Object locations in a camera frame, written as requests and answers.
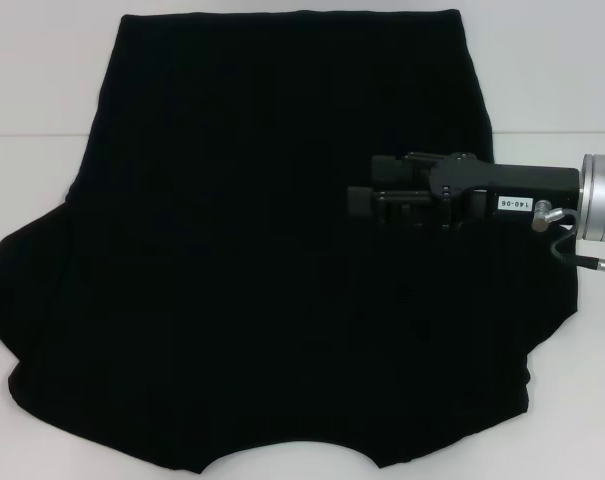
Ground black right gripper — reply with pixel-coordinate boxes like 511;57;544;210
372;150;582;233

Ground black shirt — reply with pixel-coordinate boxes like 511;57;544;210
0;8;581;449

